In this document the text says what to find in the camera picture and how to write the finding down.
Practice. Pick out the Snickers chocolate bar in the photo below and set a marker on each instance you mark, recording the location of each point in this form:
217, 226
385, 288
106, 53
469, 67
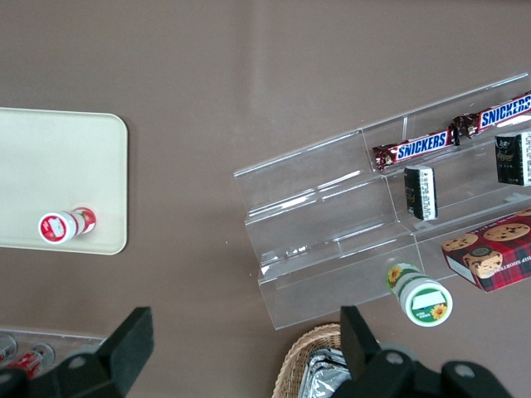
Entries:
498, 116
419, 148

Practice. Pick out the green sunflower yogurt cup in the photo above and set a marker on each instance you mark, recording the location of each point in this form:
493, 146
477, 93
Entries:
427, 304

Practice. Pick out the clear acrylic bottle rack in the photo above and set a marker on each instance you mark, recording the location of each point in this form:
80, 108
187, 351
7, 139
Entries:
85, 341

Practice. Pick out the red tartan cookie box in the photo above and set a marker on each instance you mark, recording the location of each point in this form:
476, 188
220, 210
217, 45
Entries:
493, 257

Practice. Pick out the silver foil container stack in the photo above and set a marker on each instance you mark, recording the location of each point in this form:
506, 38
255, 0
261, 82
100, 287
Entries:
325, 373

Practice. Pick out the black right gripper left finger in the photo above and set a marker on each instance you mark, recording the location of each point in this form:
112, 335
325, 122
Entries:
124, 348

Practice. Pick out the clear acrylic stepped shelf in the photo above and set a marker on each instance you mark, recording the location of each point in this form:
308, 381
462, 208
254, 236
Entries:
332, 215

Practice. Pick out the beige plastic serving tray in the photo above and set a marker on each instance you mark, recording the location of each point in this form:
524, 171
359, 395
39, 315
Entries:
62, 166

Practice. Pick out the oval wicker basket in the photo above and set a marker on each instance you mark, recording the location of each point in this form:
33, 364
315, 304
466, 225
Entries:
294, 360

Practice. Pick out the small black chocolate box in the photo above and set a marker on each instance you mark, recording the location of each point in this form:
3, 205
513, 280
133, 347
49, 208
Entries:
514, 157
421, 192

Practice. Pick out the red strawberry yogurt cup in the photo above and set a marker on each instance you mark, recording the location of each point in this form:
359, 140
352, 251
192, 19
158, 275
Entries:
58, 226

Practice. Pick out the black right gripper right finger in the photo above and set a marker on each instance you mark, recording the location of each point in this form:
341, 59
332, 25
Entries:
359, 344

